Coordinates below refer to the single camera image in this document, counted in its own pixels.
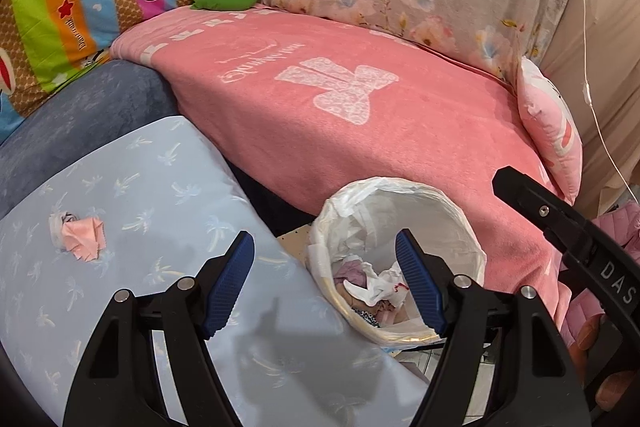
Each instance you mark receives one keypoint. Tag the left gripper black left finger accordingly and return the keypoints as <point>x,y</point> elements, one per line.
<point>116,381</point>

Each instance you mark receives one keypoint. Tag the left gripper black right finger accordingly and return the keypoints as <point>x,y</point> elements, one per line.
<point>534,382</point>

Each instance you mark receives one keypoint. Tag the brown sock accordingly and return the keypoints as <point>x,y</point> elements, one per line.
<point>353,302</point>

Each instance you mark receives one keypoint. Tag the leopard print fabric strip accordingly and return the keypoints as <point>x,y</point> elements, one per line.
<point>368,317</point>

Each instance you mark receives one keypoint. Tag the white lined trash bin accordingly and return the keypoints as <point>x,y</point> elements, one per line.
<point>360,222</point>

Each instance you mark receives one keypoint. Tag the person's right hand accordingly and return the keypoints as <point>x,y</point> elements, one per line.
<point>614,387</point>

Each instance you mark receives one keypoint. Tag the small pink pillow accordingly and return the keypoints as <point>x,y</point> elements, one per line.
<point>547,119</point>

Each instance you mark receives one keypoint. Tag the pink cloth piece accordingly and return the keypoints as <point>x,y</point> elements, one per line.
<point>84,238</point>

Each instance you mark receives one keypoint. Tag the grey white sock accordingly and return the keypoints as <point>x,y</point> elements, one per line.
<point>57,220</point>

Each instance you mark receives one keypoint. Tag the light blue palm print sheet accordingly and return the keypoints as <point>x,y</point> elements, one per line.
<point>168,203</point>

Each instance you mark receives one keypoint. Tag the beige curtain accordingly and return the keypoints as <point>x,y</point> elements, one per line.
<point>593,59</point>

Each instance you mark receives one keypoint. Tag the dark blue velvet cushion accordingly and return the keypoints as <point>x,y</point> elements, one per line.
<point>110,101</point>

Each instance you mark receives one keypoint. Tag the pink blanket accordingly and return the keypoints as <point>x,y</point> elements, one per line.
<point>305,106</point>

